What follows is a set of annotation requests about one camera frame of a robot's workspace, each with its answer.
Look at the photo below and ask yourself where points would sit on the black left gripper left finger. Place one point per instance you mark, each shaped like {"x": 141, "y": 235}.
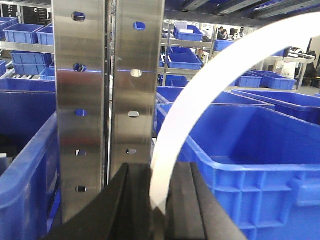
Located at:
{"x": 122, "y": 211}

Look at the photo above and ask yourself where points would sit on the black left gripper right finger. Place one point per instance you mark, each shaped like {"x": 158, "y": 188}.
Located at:
{"x": 192, "y": 212}

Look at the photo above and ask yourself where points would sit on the white ring pipe clamp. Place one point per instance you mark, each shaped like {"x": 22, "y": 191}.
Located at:
{"x": 209, "y": 82}

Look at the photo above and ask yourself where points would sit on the large blue target bin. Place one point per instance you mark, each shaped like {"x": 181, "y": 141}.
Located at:
{"x": 263, "y": 167}

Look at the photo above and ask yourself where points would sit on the blue bin left foreground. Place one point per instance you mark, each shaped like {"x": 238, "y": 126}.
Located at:
{"x": 30, "y": 174}

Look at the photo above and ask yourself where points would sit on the steel perforated rack post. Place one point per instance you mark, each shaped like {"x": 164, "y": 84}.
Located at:
{"x": 106, "y": 56}

